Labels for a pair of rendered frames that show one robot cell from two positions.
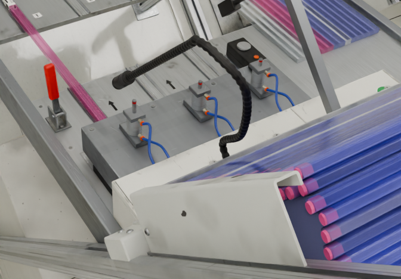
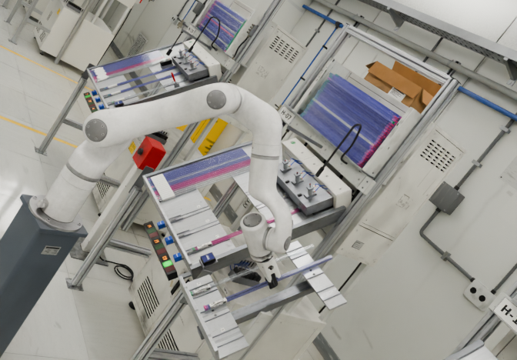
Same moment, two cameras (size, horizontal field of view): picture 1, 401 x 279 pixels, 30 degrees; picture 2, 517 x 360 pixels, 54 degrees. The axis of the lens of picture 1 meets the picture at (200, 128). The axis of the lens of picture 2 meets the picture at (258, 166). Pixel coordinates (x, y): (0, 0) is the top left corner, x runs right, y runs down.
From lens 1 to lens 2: 2.01 m
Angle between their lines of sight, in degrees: 59
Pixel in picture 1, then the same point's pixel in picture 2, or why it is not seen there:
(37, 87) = (116, 349)
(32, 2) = (206, 238)
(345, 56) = not seen: hidden behind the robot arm
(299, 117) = (305, 159)
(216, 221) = (399, 135)
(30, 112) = not seen: hidden behind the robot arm
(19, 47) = (92, 348)
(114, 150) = (318, 199)
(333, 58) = not seen: hidden behind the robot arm
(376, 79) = (287, 143)
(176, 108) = (296, 186)
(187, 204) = (389, 144)
